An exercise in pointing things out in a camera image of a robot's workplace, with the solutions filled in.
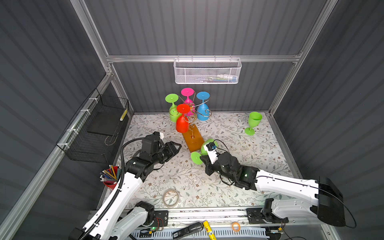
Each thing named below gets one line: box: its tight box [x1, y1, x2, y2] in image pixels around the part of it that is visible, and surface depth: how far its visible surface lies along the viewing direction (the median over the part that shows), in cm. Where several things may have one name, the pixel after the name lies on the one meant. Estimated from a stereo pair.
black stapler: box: [172, 222, 204, 240], surface depth 68 cm
